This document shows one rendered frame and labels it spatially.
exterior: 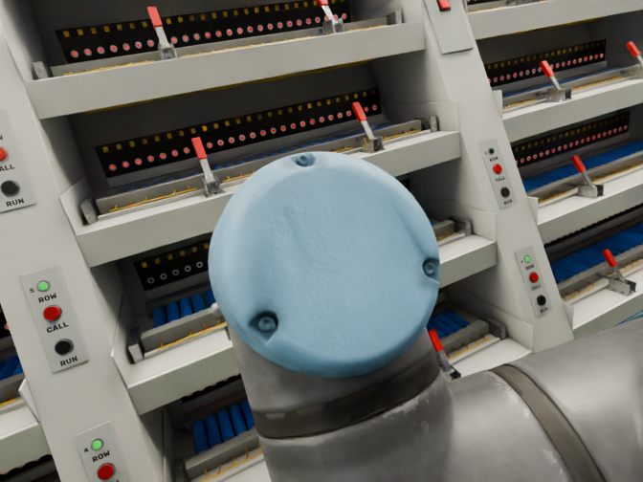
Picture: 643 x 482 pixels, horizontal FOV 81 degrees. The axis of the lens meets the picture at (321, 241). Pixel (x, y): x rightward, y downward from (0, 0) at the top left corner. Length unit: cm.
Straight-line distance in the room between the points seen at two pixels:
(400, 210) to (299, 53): 52
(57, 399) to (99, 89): 39
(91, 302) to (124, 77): 30
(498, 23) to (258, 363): 81
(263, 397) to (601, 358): 14
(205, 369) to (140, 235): 20
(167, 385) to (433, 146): 54
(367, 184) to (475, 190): 58
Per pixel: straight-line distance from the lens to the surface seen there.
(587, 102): 97
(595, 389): 20
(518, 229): 76
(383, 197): 15
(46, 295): 57
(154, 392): 57
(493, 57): 114
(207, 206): 55
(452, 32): 79
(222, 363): 56
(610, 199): 95
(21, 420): 62
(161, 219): 55
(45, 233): 57
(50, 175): 58
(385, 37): 73
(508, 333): 80
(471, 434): 18
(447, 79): 75
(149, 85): 61
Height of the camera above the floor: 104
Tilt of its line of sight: level
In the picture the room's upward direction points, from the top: 19 degrees counter-clockwise
